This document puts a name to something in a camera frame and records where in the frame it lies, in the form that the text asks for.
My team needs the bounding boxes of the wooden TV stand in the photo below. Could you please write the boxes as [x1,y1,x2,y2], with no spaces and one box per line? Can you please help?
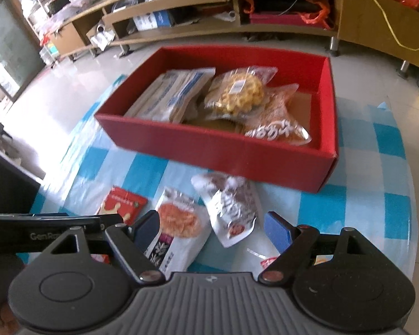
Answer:
[44,0,419,70]

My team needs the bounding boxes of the red green snack packet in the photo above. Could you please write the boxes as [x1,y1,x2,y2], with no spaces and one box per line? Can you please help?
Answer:
[97,186,149,226]

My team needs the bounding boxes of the white plastic drawer cart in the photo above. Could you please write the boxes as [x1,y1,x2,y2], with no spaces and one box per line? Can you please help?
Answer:
[38,38,61,65]

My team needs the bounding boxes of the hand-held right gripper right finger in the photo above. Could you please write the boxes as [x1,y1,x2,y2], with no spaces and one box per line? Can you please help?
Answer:
[258,211,368,286]

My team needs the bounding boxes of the white blue biscuit packet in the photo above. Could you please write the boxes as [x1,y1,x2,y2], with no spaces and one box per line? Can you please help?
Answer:
[124,68,217,123]

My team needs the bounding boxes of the white brown crumpled snack packet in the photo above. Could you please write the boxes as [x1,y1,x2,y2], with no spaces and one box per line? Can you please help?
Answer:
[191,172,260,248]

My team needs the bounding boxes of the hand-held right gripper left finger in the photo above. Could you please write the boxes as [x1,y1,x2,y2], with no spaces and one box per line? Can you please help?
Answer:
[51,210,165,286]

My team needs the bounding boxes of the clear waffle packet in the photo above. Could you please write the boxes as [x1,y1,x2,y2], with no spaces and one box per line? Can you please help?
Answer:
[204,66,278,116]

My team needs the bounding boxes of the orange plastic bag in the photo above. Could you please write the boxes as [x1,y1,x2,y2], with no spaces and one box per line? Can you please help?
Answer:
[242,0,336,30]

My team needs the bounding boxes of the yellow cable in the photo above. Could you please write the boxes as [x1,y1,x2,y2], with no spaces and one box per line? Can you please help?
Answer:
[356,0,419,54]

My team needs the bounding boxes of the white small bread packet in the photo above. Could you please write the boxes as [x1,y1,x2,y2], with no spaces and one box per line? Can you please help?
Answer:
[142,186,213,274]

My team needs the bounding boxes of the blue white carton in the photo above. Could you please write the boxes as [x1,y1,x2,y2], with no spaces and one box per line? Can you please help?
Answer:
[133,10,173,30]

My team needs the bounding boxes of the blue white checkered tablecloth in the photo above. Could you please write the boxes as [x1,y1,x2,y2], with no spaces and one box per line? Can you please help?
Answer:
[16,73,418,276]

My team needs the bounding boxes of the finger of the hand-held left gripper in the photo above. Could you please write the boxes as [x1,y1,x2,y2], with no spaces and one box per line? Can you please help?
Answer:
[99,214,134,230]

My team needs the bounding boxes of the red cardboard box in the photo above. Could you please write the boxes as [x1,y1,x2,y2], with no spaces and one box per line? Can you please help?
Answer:
[94,46,339,193]

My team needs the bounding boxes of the pink flat box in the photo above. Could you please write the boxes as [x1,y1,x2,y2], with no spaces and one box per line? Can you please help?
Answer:
[249,12,327,27]

